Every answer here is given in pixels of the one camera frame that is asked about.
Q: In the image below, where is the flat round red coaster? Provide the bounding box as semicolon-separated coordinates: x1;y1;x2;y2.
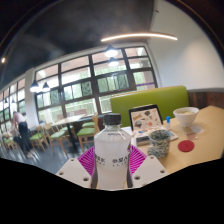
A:
177;139;196;153

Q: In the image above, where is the speckled green patterned cup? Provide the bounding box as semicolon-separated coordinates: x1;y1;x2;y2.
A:
147;129;172;159

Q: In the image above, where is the green upholstered bench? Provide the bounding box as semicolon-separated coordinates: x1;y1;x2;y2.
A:
109;85;190;128

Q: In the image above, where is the wooden dining table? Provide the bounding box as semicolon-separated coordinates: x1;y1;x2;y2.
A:
51;113;87;151

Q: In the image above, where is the group of green-seated wooden chairs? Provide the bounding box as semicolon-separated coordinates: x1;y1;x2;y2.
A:
1;114;101;153

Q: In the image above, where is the white ceramic bowl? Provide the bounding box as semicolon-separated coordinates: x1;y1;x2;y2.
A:
172;106;200;128

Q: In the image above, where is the person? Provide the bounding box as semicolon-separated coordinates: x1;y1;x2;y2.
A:
10;110;34;159

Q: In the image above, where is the small blue-capped bottle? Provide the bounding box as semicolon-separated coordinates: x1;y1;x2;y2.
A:
165;115;172;130

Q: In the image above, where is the long curved linear ceiling light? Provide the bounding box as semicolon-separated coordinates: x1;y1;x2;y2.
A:
100;31;179;43

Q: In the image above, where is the group of black pendant lamps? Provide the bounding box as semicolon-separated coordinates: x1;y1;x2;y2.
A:
28;44;121;94

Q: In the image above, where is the clear plastic wrapper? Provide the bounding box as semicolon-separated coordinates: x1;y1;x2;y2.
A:
185;124;206;141

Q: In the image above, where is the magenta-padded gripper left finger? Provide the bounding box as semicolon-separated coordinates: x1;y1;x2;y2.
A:
55;146;98;189

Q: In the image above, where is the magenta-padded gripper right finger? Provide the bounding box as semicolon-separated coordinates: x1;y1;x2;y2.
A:
128;145;170;189

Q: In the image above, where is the clear water bottle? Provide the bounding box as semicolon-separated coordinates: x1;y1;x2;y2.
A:
93;113;133;191

